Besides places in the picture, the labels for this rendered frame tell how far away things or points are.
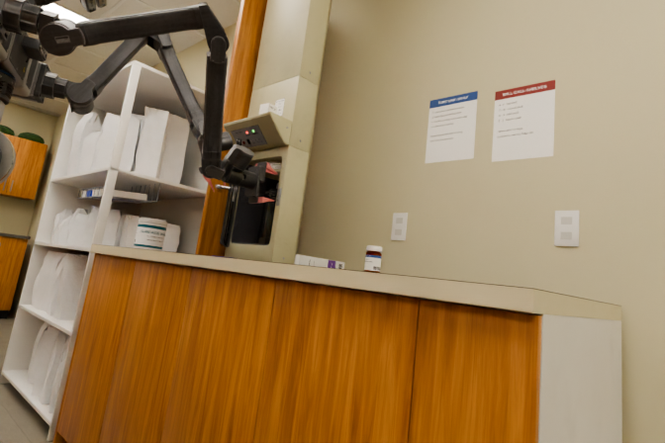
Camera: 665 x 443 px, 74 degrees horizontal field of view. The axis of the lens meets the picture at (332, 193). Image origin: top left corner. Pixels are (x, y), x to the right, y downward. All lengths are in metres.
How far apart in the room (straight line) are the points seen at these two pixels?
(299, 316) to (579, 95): 1.15
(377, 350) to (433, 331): 0.14
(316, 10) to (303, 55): 0.23
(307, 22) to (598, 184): 1.25
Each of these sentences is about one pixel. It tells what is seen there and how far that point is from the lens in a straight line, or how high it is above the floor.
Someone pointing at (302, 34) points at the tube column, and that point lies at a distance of 1.96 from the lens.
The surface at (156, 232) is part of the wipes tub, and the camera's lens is 2.25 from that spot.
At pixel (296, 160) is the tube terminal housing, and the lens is 1.76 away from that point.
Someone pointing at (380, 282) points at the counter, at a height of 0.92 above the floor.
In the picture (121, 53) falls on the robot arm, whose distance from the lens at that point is 1.88.
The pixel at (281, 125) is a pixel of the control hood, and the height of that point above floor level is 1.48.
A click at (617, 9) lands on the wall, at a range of 1.80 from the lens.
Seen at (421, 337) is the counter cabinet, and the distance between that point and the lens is 0.93.
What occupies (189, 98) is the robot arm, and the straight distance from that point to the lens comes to 1.82.
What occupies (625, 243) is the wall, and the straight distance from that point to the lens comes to 1.53.
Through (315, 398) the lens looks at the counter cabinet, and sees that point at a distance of 1.12.
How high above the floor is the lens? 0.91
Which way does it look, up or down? 11 degrees up
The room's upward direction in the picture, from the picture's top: 7 degrees clockwise
